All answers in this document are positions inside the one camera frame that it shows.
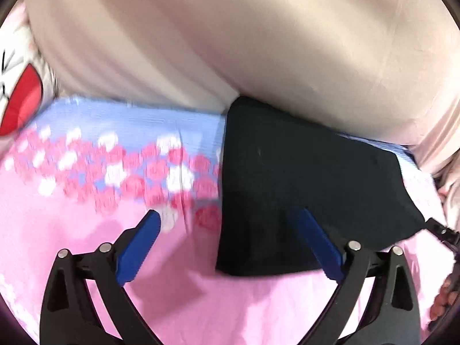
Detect right hand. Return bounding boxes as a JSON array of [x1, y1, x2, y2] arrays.
[[430, 276, 458, 321]]

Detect beige quilt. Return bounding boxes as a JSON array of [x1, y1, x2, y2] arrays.
[[25, 0, 459, 173]]

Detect pink rose bed sheet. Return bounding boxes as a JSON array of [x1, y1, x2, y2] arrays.
[[0, 94, 449, 345]]

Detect white cartoon face pillow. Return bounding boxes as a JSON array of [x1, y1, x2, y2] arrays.
[[0, 0, 58, 151]]

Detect black pants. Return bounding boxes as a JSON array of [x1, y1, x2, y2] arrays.
[[216, 97, 425, 277]]

